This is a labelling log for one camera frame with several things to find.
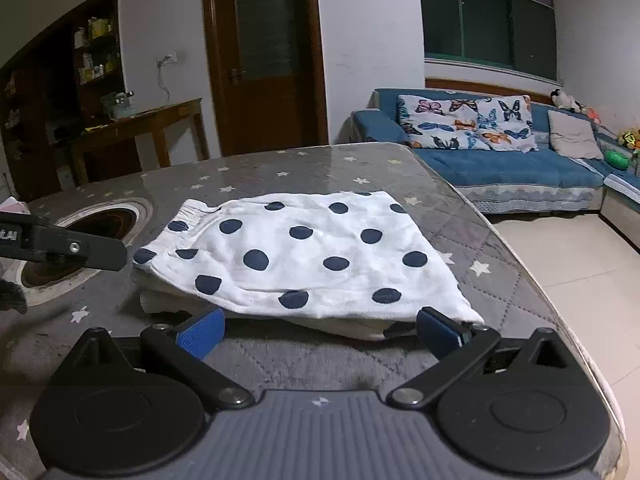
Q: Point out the brown wooden door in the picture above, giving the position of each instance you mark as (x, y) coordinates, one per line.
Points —
(266, 72)

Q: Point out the blue sofa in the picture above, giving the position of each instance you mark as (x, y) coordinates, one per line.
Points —
(537, 182)

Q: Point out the wooden side table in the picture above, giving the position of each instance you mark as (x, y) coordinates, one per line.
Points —
(154, 122)

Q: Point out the butterfly print pillow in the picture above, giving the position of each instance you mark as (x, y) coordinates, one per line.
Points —
(483, 124)

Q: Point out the green toy on sofa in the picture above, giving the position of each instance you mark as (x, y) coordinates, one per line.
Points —
(617, 160)

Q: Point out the white polka dot garment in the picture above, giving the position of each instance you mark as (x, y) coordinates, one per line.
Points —
(349, 263)

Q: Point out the built-in induction cooker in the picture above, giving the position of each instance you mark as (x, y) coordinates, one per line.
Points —
(56, 275)

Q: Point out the green framed window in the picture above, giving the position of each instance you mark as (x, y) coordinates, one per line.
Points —
(516, 35)

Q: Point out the beige cushion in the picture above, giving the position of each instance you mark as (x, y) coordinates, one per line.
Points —
(572, 137)

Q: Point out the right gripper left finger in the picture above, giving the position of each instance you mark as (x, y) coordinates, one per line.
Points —
(179, 352)

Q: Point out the pink tissue pack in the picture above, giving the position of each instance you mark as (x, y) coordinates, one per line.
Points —
(14, 206)

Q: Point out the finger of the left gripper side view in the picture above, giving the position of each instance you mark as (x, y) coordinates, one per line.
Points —
(93, 242)

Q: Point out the plush toy on sofa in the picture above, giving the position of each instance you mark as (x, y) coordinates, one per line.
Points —
(564, 101)

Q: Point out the glass jar on table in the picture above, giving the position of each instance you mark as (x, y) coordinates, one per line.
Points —
(118, 105)

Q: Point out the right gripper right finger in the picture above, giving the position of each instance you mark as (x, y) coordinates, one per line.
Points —
(459, 349)

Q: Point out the dark wooden shelf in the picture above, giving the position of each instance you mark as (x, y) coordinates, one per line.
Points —
(53, 90)

